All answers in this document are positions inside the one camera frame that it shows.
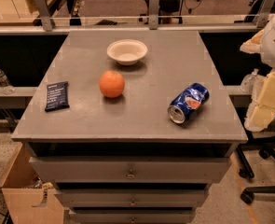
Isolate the blue pepsi can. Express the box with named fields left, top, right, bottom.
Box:
left=168, top=83, right=210, bottom=124

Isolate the dark blue snack packet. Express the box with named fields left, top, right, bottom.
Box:
left=45, top=81, right=69, bottom=112

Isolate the light wooden box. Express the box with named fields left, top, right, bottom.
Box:
left=0, top=143, right=64, bottom=224

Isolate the right metal rail bracket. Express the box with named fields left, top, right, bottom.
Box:
left=254, top=0, right=275, bottom=28

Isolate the middle metal rail bracket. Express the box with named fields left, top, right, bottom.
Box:
left=148, top=0, right=159, bottom=30

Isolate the left metal rail bracket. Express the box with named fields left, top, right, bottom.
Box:
left=34, top=0, right=53, bottom=32

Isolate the grey drawer cabinet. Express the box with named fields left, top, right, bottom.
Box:
left=13, top=31, right=246, bottom=224

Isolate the clear plastic water bottle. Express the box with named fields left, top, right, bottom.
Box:
left=0, top=68, right=15, bottom=94

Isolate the black office chair base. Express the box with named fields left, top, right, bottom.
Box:
left=236, top=120, right=275, bottom=205

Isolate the white bowl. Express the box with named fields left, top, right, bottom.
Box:
left=106, top=39, right=148, bottom=65

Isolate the metal rail bracket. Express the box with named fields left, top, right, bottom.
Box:
left=34, top=0, right=53, bottom=32
left=254, top=0, right=275, bottom=28
left=148, top=0, right=159, bottom=30

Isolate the orange fruit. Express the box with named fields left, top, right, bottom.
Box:
left=99, top=71, right=125, bottom=98

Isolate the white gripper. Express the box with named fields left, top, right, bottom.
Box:
left=240, top=15, right=275, bottom=132

